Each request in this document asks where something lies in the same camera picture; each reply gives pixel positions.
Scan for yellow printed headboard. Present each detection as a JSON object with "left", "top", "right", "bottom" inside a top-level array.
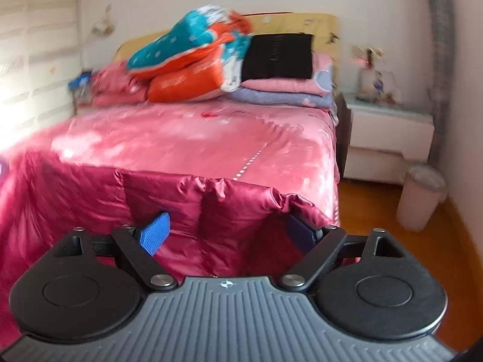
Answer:
[{"left": 113, "top": 12, "right": 340, "bottom": 95}]

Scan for pink folded blanket with hearts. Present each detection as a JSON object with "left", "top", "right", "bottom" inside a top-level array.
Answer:
[{"left": 90, "top": 60, "right": 152, "bottom": 107}]

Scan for wall hanging ornament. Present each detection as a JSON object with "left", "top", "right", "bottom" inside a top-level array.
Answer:
[{"left": 91, "top": 4, "right": 116, "bottom": 37}]

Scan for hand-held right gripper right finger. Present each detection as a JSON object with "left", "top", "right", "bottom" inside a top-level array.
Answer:
[{"left": 279, "top": 214, "right": 406, "bottom": 292}]

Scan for crimson down jacket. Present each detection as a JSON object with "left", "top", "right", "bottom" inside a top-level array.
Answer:
[{"left": 0, "top": 151, "right": 334, "bottom": 291}]

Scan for black pillow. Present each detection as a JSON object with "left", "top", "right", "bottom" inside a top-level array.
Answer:
[{"left": 241, "top": 33, "right": 315, "bottom": 81}]

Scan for grey flexible pipe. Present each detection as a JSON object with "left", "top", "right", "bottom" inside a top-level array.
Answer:
[{"left": 423, "top": 0, "right": 460, "bottom": 176}]

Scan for white nightstand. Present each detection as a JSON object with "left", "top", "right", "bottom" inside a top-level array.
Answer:
[{"left": 341, "top": 92, "right": 435, "bottom": 185}]

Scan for blue box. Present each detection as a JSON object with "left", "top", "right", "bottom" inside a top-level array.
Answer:
[{"left": 69, "top": 70, "right": 94, "bottom": 97}]

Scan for ornament on nightstand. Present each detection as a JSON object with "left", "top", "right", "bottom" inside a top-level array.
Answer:
[{"left": 350, "top": 44, "right": 404, "bottom": 105}]

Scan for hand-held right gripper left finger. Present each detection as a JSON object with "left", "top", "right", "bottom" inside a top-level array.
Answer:
[{"left": 52, "top": 211, "right": 179, "bottom": 291}]

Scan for teal and orange quilt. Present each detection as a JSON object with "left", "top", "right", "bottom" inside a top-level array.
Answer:
[{"left": 126, "top": 4, "right": 254, "bottom": 103}]

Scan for bed with pink fleece blanket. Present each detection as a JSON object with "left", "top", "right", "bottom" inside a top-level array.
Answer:
[{"left": 0, "top": 96, "right": 342, "bottom": 230}]

